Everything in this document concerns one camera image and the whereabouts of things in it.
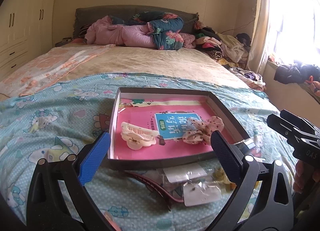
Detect cream flower hair tie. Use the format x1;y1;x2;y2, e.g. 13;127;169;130
212;165;237;193

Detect polka dot sheer scrunchie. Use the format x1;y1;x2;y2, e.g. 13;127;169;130
182;116;224;145

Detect earring card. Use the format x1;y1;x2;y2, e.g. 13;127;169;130
182;180;222;207

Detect cream claw hair clip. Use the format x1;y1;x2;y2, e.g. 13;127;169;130
121;122;159;150

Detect dark red banana hair clip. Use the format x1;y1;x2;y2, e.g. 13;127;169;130
123;171;184;210

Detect person's right hand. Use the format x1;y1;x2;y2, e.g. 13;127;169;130
293;160;305;194

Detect dark clothes on windowsill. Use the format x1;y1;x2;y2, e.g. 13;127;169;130
274;63;319;96

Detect hello kitty blue quilt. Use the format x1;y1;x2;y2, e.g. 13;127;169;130
1;74;296;230

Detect pink book with blue label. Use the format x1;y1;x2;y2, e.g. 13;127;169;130
111;97;238;159

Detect dark cardboard tray box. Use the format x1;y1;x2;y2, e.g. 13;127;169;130
106;87;255;170

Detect cream curtain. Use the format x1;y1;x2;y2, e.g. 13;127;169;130
247;0;270;75

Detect pile of clothes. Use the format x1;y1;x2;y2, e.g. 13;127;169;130
180;21;266;91

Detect peach floral blanket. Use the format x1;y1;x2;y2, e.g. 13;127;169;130
1;44;115;97

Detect beige bed blanket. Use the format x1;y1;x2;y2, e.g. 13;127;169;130
58;46;247;88

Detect pink quilted comforter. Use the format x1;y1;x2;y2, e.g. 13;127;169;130
85;16;157;49

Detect grey upholstered headboard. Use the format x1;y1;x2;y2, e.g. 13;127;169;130
73;5;199;39

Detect cream built-in wardrobe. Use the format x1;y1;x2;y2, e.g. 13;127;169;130
1;0;54;79

